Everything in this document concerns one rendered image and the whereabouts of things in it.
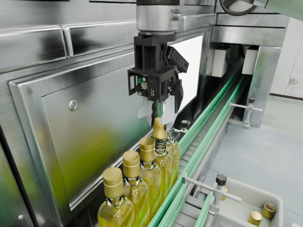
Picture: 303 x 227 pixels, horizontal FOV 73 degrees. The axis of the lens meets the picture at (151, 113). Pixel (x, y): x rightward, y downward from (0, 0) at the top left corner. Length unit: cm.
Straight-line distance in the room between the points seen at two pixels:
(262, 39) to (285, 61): 284
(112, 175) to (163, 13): 28
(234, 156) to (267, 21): 72
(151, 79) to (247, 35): 100
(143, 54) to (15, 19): 20
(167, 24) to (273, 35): 98
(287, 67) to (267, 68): 282
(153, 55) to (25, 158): 30
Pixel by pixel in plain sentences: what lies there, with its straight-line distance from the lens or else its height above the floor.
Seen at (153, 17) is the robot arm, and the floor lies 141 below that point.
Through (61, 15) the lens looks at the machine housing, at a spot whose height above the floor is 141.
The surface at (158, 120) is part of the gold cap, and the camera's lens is 47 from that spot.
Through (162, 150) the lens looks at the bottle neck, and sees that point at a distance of 51.
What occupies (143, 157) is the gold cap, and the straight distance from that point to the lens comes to 46.
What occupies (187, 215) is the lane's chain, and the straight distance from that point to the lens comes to 68.
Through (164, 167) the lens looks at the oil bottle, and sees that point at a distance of 52.
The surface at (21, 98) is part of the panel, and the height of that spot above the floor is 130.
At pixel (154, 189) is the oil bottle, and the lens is 51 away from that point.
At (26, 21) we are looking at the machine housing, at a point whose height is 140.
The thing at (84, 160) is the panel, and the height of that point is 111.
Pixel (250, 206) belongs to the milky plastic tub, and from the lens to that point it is 91.
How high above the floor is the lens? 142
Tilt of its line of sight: 27 degrees down
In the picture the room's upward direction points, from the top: straight up
